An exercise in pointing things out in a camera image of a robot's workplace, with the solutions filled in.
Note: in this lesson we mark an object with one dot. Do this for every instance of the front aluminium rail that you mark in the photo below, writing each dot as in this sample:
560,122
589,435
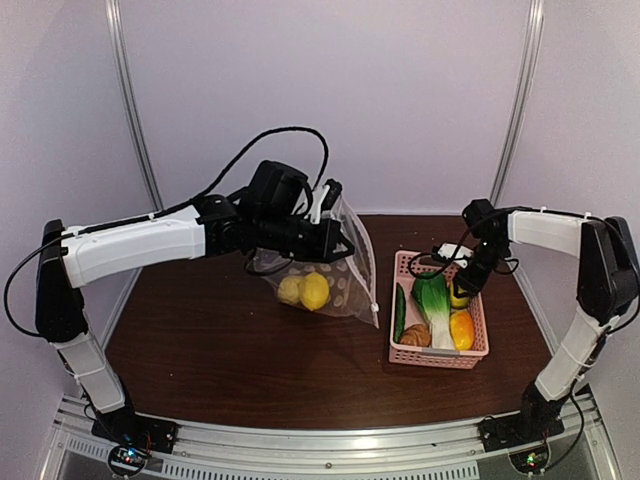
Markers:
450,450

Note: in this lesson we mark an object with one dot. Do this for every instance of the pink plastic basket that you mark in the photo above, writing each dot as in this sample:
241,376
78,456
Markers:
429,326

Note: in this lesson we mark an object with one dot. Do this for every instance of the green bok choy toy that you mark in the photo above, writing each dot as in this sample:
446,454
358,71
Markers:
432,297

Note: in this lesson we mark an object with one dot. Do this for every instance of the right round circuit board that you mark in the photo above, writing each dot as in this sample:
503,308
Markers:
530,461

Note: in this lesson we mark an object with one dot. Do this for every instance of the left round circuit board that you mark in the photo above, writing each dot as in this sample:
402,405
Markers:
127,461

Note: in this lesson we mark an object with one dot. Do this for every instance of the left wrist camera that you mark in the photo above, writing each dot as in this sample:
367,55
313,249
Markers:
322,200

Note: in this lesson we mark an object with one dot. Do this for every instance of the round circuit board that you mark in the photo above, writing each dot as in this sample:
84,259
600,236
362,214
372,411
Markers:
127,461
530,461

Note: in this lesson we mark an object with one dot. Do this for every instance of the clear zip top bag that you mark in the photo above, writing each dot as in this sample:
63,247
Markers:
352,280

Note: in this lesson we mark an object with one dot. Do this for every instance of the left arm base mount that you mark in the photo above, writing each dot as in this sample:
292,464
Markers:
148,434

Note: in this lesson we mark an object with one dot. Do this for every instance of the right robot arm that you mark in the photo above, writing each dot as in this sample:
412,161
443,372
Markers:
607,285

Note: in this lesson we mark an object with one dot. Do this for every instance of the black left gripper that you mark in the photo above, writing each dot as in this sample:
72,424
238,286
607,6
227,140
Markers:
331,229

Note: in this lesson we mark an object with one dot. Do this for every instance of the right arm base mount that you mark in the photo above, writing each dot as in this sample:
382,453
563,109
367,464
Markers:
507,432

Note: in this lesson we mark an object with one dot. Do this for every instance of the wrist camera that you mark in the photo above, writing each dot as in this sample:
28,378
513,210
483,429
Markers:
452,253
322,200

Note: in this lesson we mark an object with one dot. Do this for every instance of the green cucumber toy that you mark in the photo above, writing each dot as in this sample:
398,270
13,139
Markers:
400,313

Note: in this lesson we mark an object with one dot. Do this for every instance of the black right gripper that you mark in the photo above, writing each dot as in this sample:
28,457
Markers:
472,283

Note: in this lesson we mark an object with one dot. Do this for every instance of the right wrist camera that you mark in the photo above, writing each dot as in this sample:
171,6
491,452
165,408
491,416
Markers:
452,253

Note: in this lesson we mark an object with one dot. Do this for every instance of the aluminium frame post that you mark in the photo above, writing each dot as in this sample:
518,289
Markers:
132,115
529,61

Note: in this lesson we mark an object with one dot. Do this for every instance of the yellow lemon toy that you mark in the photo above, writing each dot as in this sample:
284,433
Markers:
459,298
314,291

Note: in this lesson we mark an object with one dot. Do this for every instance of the brown croissant toy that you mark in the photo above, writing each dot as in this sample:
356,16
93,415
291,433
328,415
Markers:
417,335

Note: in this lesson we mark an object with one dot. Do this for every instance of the orange mango toy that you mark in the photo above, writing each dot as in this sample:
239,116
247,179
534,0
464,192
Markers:
462,330

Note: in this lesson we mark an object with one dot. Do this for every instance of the pale yellow walnut-shaped toy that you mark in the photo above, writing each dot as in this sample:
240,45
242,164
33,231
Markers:
288,291

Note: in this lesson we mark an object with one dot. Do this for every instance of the right aluminium frame post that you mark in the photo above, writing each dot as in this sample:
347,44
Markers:
529,61

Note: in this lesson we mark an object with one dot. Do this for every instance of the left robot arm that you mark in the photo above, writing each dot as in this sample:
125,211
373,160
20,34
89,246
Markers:
74,259

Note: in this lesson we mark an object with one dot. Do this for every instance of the left aluminium frame post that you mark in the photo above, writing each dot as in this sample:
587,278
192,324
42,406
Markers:
132,115

